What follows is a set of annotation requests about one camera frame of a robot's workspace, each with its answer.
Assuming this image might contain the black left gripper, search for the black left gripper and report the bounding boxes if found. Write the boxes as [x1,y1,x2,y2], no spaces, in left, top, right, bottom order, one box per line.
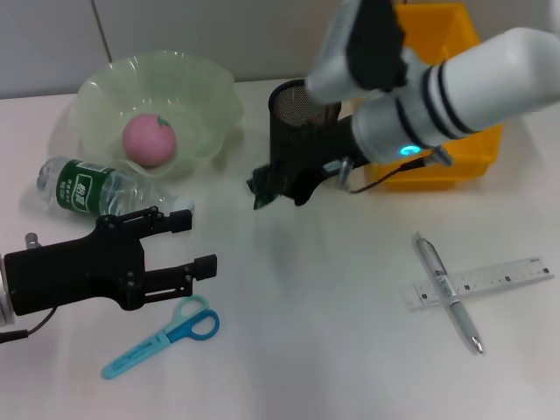
[3,205,219,317]

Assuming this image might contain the clear green-label water bottle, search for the clear green-label water bottle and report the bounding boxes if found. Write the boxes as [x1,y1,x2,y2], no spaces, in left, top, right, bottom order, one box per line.
[37,157,197,222]

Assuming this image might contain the yellow plastic bin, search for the yellow plastic bin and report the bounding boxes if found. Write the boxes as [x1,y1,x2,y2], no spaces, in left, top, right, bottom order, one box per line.
[365,2,504,193]

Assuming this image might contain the translucent green fruit bowl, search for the translucent green fruit bowl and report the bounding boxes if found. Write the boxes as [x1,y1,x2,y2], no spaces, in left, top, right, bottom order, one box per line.
[68,50,245,179]

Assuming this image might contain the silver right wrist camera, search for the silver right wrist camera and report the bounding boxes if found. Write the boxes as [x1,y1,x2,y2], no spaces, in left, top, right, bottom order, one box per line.
[304,0,410,104]

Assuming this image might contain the silver ballpoint pen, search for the silver ballpoint pen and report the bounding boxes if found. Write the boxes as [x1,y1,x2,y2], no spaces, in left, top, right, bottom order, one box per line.
[413,231,486,355]

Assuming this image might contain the right arm cable with plug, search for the right arm cable with plug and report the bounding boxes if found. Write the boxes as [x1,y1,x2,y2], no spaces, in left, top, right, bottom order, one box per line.
[323,146,456,193]

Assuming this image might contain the pink peach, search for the pink peach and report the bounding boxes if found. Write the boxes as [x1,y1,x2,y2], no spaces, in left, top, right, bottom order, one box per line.
[121,113,178,168]

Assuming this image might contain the blue sheathed scissors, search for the blue sheathed scissors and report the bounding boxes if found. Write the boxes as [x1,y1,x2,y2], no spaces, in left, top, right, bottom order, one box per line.
[101,295,220,381]

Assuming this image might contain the left arm cable with plug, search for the left arm cable with plug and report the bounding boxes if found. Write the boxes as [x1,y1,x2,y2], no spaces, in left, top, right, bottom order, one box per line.
[0,305,58,345]

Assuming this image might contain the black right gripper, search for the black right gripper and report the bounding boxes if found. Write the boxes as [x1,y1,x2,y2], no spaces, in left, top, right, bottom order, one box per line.
[257,115,368,207]

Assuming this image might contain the black mesh pen holder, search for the black mesh pen holder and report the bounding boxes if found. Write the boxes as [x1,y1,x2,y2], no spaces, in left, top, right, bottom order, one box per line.
[268,80,351,176]

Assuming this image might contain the arm cable with plug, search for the arm cable with plug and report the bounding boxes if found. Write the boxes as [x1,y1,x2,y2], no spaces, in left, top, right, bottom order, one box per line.
[323,146,456,193]
[0,305,58,345]

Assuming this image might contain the clear plastic ruler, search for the clear plastic ruler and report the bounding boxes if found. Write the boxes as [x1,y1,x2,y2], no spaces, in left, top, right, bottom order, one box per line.
[401,255,555,312]

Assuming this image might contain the green plastic wrapper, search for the green plastic wrapper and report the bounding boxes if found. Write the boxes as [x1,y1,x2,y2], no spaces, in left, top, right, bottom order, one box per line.
[246,165,281,212]

